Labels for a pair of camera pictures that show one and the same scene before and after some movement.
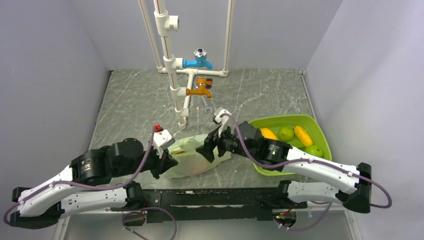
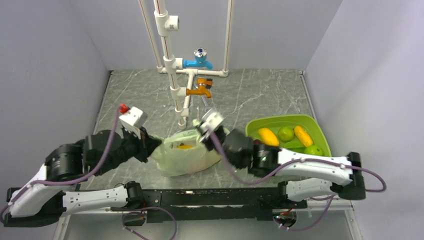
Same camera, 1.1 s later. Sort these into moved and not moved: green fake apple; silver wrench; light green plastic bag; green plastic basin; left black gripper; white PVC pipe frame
Moved: light green plastic bag; left black gripper
Not moved: green fake apple; white PVC pipe frame; green plastic basin; silver wrench
